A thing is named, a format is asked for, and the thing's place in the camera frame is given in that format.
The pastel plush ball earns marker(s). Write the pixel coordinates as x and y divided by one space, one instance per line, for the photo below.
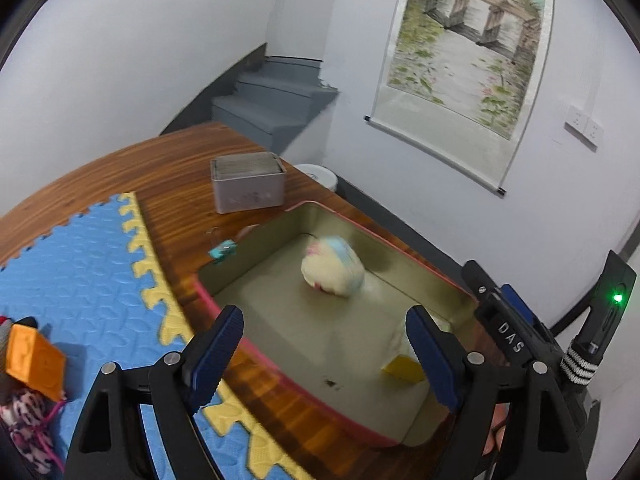
332 266

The blue foam puzzle mat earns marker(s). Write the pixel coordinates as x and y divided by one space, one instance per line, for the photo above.
96 289

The hanging landscape scroll painting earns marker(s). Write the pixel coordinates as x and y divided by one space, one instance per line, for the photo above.
460 78

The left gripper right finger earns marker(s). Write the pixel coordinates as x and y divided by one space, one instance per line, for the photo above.
490 404

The teal small clip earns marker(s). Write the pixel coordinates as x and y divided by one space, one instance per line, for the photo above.
222 251

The grey metal tin box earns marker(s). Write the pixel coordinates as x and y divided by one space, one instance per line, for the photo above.
247 181

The red-rimmed metal tray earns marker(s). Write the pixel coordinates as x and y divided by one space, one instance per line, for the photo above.
332 349

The orange embossed square mould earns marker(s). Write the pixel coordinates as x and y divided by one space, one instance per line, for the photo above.
34 361

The white wall socket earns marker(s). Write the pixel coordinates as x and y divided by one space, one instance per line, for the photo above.
579 122

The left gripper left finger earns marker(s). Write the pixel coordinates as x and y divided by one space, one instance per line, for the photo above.
109 441

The pink leopard fabric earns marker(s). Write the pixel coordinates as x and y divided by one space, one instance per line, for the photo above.
28 416

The grey staircase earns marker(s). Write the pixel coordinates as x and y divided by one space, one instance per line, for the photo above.
269 99

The yellow small block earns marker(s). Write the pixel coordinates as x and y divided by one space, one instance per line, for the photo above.
405 368

